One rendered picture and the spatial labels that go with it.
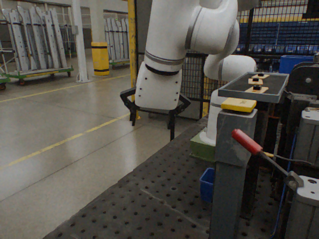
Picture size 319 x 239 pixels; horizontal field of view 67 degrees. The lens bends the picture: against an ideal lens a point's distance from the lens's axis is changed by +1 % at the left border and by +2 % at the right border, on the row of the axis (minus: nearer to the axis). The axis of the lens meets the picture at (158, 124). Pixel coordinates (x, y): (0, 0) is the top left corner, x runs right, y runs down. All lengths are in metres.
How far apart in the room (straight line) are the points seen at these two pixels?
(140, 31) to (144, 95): 3.25
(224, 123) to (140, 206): 0.53
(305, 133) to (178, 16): 0.41
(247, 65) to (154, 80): 0.69
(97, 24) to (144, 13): 4.83
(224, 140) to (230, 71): 0.65
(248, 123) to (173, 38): 0.22
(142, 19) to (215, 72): 2.69
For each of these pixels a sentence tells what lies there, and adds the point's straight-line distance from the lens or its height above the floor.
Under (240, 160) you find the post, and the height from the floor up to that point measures 1.04.
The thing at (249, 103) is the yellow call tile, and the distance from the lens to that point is 0.54.
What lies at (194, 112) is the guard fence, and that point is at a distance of 3.50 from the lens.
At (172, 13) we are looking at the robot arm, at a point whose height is 1.33.
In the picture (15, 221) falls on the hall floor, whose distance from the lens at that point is 2.20.
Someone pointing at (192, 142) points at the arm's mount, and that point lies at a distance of 1.24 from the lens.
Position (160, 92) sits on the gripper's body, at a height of 1.17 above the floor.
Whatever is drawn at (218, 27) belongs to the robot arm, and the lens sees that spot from 0.46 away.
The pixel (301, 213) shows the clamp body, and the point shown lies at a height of 1.03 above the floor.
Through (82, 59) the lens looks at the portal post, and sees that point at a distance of 7.62.
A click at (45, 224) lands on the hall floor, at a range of 2.08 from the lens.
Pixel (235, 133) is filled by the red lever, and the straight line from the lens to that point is 0.44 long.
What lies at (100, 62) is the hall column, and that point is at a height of 0.48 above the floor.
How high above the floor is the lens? 1.29
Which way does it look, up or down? 20 degrees down
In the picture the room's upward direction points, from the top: straight up
